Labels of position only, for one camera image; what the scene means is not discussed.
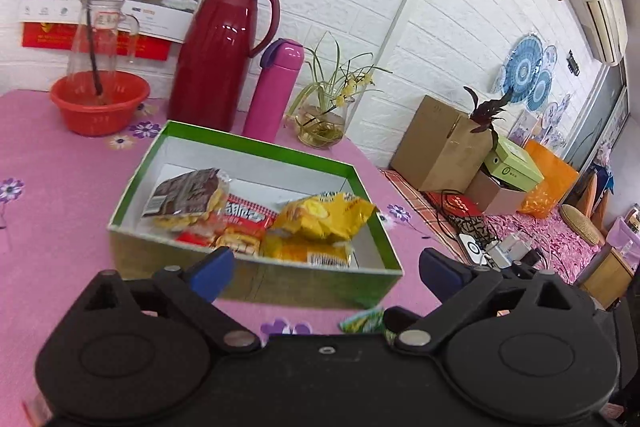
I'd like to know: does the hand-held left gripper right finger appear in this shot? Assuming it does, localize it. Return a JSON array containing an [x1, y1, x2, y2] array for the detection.
[[381, 247, 596, 355]]

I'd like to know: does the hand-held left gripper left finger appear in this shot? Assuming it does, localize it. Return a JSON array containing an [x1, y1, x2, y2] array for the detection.
[[84, 246, 262, 355]]

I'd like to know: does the red checkered snack packet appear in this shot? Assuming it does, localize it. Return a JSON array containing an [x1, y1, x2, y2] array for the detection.
[[177, 194, 279, 258]]

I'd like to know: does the clear brown-label snack packet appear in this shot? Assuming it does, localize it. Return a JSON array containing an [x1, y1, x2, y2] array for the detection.
[[142, 167, 231, 233]]

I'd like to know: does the green cardboard box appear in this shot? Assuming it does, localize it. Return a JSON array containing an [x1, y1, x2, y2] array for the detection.
[[108, 121, 404, 311]]

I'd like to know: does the green pea snack packet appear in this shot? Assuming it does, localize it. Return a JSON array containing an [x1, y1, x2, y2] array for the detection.
[[338, 306, 386, 336]]

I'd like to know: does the clear yellow cake packet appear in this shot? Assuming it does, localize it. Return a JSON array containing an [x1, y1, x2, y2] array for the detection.
[[262, 234, 359, 269]]

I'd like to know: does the golden yellow snack packet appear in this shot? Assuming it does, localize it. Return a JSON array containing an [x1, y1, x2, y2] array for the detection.
[[270, 191, 377, 242]]

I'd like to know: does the white charger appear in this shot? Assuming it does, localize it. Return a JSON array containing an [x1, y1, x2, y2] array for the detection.
[[457, 234, 489, 266]]

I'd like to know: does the red bag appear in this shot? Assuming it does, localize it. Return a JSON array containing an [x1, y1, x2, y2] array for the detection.
[[424, 190, 487, 221]]

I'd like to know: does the white power strip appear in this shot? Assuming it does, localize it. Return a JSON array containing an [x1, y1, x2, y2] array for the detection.
[[487, 234, 537, 266]]

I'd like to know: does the plaid cloth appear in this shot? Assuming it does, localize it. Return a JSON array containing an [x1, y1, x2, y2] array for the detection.
[[379, 169, 467, 259]]

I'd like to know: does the small brown carton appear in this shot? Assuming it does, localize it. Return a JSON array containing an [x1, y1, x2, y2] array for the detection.
[[467, 169, 532, 216]]

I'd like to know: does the brown cardboard box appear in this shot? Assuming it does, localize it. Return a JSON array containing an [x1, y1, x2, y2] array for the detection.
[[390, 95, 494, 193]]

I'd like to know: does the light green shoe box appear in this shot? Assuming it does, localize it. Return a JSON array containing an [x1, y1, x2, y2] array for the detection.
[[483, 136, 545, 193]]

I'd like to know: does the orange bag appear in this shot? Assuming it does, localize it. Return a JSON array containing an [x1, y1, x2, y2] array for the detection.
[[519, 140, 580, 218]]

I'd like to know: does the woven round cushion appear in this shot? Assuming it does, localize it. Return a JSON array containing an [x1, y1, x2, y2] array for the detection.
[[559, 204, 606, 246]]

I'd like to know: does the purple leaf plant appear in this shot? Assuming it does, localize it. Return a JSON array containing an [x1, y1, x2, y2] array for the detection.
[[463, 86, 514, 144]]

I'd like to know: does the wooden cabinet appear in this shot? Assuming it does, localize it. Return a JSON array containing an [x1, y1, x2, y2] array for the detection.
[[579, 246, 639, 309]]

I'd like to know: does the pink floral tablecloth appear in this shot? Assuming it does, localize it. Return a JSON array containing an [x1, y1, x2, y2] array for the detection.
[[0, 89, 451, 427]]

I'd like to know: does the plant in glass vase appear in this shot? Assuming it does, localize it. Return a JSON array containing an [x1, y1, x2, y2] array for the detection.
[[286, 32, 394, 150]]

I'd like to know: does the pink bottle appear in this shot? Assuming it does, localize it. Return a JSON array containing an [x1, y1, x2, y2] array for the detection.
[[243, 38, 305, 144]]

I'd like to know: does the red plastic basin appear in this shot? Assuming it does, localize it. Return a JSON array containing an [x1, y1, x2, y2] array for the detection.
[[49, 72, 151, 138]]

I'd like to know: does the purple plastic bin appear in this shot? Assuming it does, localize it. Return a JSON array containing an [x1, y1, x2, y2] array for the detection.
[[612, 204, 640, 269]]

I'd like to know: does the red thermos jug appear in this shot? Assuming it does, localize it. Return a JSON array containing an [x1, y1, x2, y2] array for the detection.
[[167, 0, 281, 133]]

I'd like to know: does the large blue round fan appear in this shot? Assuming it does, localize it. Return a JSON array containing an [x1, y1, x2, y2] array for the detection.
[[496, 34, 544, 96]]

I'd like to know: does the dark stirring stick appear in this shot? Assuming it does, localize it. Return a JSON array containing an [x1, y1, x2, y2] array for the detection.
[[84, 0, 107, 106]]

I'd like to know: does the glass pitcher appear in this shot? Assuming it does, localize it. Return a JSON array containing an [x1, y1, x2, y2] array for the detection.
[[67, 0, 141, 108]]

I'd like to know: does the white air conditioner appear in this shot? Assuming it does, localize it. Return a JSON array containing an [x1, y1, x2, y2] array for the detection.
[[566, 0, 629, 68]]

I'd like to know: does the black cable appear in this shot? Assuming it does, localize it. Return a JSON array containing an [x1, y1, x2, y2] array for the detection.
[[432, 189, 493, 248]]

